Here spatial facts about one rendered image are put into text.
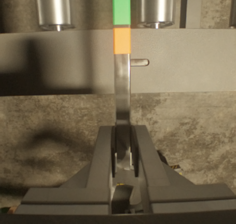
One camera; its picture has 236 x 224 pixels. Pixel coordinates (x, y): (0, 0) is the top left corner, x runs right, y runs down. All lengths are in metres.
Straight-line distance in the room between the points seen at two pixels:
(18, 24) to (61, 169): 1.34
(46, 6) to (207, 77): 0.44
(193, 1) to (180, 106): 1.03
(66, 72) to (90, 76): 0.04
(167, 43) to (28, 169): 1.86
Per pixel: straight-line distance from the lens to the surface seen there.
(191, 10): 0.70
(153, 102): 1.49
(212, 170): 2.02
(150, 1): 0.53
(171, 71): 0.26
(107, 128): 0.15
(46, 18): 0.55
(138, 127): 0.15
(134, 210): 1.62
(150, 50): 0.25
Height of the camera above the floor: 1.41
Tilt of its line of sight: 74 degrees down
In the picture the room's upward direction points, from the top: 179 degrees clockwise
